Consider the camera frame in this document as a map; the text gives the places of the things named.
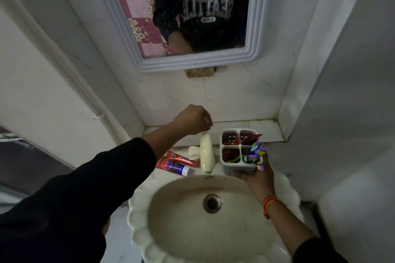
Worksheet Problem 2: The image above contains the person's right hand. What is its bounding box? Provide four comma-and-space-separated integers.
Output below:
232, 152, 276, 205

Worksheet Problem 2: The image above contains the person's left hand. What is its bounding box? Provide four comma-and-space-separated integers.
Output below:
170, 104, 214, 137

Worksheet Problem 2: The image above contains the grey perforated holder basket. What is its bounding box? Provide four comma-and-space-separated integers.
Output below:
219, 128, 265, 178

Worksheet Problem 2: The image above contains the long red toothpaste tube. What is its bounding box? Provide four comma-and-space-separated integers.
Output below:
163, 150, 200, 168

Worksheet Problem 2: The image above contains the blue white toothpaste tube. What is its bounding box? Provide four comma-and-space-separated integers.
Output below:
155, 159, 193, 178

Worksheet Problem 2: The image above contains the white sink basin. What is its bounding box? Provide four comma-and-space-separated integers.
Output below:
127, 163, 305, 263

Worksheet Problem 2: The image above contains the person's right forearm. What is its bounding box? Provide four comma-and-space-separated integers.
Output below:
266, 199, 350, 263

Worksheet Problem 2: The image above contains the person's left forearm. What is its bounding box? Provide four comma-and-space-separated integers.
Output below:
0, 121, 186, 263

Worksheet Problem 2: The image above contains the metal sink drain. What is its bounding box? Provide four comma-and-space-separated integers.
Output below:
202, 194, 223, 215

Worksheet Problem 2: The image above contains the orange thread wristband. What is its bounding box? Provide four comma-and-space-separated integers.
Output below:
262, 195, 283, 221

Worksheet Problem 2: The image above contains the cream plastic faucet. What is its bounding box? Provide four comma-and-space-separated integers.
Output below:
188, 131, 217, 174

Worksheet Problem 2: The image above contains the wooden block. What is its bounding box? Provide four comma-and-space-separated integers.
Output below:
184, 67, 217, 79

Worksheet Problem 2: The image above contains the black drain pipe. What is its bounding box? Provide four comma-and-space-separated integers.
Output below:
303, 202, 328, 242

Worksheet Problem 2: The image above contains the white framed mirror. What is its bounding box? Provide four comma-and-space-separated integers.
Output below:
81, 0, 277, 73

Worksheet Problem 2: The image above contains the white wall pipe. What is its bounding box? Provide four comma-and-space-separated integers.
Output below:
0, 0, 131, 147

